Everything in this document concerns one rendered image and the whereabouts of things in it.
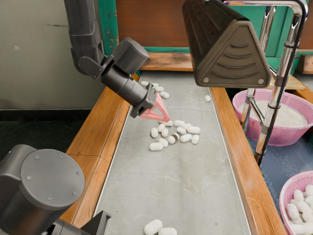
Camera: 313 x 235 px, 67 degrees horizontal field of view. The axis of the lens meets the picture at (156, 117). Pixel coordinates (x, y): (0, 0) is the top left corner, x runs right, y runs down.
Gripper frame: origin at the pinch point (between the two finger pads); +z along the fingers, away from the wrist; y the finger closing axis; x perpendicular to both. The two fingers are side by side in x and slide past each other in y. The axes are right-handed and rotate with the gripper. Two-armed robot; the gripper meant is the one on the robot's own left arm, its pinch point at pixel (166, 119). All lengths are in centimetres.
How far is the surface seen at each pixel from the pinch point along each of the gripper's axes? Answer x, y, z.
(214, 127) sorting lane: -3.9, 8.3, 15.8
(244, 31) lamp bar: -26.9, -29.6, -12.7
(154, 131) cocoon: 6.3, 1.7, 1.0
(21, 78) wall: 111, 120, -67
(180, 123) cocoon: 1.7, 7.0, 6.8
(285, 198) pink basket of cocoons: -11.6, -18.8, 23.8
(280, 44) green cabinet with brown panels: -36, 49, 29
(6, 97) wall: 136, 118, -69
